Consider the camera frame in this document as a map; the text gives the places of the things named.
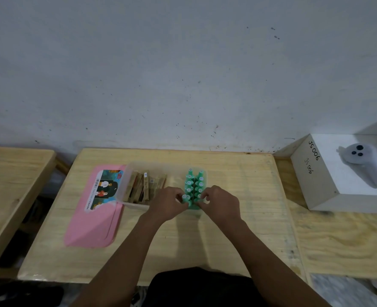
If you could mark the person's right forearm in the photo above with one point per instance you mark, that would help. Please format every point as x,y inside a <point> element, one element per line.
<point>271,268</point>

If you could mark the pink lid with picture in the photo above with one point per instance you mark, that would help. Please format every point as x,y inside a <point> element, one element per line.
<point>89,230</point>

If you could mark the person's left forearm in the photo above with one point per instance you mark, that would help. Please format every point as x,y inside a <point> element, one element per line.
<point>121,268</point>

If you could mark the group of tan boxes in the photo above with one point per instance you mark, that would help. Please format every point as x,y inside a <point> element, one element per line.
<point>140,188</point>

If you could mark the clear plastic container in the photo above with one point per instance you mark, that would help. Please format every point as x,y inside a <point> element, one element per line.
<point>175,177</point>

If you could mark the person's right hand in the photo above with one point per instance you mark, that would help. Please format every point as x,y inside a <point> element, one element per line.
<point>222,206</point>

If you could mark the white cardboard box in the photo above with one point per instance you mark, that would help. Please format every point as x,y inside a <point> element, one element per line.
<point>319,188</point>

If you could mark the plywood table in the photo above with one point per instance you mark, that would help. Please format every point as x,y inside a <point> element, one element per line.
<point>345,242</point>

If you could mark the person's left hand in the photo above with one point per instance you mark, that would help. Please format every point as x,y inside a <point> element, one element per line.
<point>166,206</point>

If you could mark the group of teal bottles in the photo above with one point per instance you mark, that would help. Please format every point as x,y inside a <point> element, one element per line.
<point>193,183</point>

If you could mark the person's black shorts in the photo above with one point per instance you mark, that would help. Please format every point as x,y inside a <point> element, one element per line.
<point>201,290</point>

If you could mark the light wooden table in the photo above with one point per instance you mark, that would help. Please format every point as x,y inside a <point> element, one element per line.
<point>9,195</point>

